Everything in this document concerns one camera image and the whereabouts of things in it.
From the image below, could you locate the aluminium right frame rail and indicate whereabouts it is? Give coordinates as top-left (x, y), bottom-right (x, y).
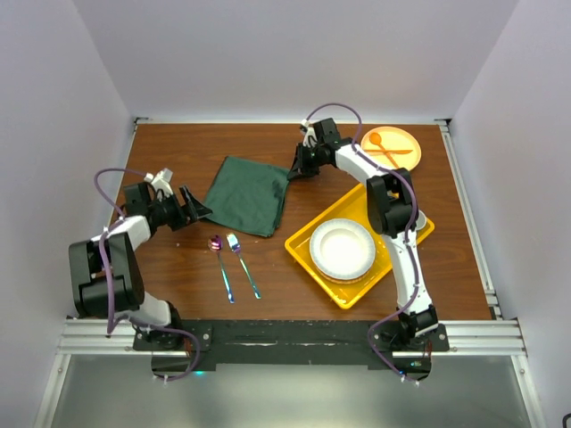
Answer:
top-left (435, 119), bottom-right (503, 320)

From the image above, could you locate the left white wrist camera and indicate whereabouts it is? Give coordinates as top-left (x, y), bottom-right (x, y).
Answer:
top-left (144, 169), bottom-right (173, 199)

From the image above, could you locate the dark green cloth napkin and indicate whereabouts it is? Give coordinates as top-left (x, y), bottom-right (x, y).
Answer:
top-left (204, 156), bottom-right (289, 237)

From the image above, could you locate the orange round plate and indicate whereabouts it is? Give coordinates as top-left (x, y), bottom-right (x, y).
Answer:
top-left (360, 126), bottom-right (421, 170)

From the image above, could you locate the yellow plastic tray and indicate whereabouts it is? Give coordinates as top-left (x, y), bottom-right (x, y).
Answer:
top-left (285, 185), bottom-right (434, 309)

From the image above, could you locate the white ceramic plate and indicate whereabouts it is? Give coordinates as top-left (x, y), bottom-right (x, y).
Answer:
top-left (310, 218), bottom-right (376, 281)

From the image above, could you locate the iridescent metal spoon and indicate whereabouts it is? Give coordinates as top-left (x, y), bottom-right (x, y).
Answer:
top-left (208, 235), bottom-right (235, 304)

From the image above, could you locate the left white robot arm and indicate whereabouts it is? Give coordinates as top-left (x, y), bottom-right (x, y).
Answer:
top-left (69, 182), bottom-right (212, 350)

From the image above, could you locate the iridescent metal fork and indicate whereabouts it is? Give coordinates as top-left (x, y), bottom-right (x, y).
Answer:
top-left (226, 233), bottom-right (261, 300)

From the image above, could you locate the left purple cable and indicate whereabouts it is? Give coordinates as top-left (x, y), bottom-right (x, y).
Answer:
top-left (93, 168), bottom-right (202, 383)

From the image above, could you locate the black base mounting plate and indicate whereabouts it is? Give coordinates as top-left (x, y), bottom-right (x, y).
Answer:
top-left (133, 319), bottom-right (450, 380)

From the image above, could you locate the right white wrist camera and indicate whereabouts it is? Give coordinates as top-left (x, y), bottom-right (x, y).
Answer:
top-left (300, 119), bottom-right (318, 148)

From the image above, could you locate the grey ceramic mug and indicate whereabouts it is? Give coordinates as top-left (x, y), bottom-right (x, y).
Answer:
top-left (415, 210), bottom-right (427, 232)

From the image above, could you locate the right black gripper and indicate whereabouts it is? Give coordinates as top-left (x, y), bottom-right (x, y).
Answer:
top-left (286, 142), bottom-right (324, 181)

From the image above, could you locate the aluminium front frame rail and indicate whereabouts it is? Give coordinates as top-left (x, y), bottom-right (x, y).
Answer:
top-left (56, 319), bottom-right (527, 357)

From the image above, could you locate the aluminium frame rail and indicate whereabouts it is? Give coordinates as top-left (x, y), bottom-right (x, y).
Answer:
top-left (56, 319), bottom-right (527, 357)
top-left (435, 119), bottom-right (503, 320)

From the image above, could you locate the orange plastic knife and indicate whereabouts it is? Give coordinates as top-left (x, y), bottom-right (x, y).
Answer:
top-left (365, 149), bottom-right (413, 156)

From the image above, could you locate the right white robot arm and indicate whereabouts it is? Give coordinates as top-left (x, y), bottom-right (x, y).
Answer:
top-left (287, 119), bottom-right (438, 350)

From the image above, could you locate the orange plastic spoon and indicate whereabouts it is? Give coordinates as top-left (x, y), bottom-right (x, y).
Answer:
top-left (369, 132), bottom-right (399, 169)

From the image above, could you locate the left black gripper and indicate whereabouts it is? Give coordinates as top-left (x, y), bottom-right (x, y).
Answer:
top-left (148, 185), bottom-right (211, 232)

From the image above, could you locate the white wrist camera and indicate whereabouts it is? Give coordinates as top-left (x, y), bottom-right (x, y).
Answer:
top-left (144, 169), bottom-right (173, 199)
top-left (300, 119), bottom-right (318, 148)

